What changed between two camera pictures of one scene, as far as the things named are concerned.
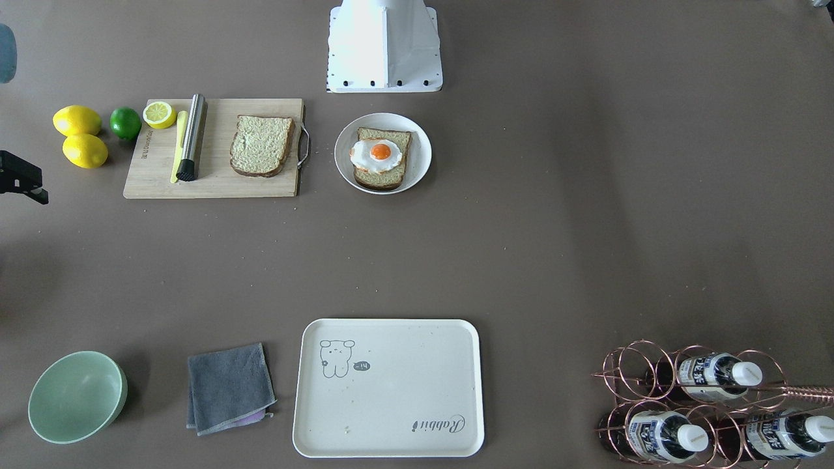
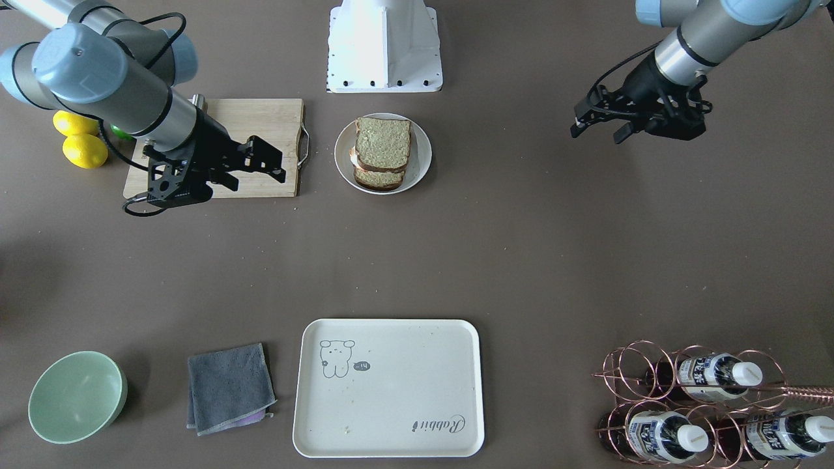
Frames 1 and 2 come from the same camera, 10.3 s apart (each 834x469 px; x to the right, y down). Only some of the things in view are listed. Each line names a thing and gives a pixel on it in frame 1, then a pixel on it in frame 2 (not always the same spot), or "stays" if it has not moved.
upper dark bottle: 707,376 stays
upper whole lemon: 74,119 stays
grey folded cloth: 229,387 stays
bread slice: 261,144 -> 382,144
